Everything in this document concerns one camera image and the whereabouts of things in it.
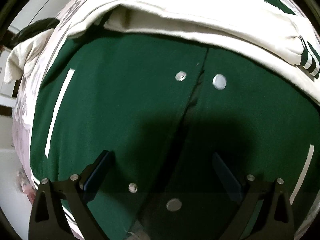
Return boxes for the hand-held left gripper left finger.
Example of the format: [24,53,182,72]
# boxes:
[28,150,115,240]

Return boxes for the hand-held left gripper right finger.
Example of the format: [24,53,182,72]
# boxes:
[212,152,295,240]

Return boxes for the green and cream varsity jacket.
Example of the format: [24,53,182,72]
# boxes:
[29,0,320,240]

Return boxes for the pink floral bed sheet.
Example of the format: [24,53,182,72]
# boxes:
[11,0,320,240]

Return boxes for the cream and black garment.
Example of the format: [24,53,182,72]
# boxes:
[4,18,60,84]

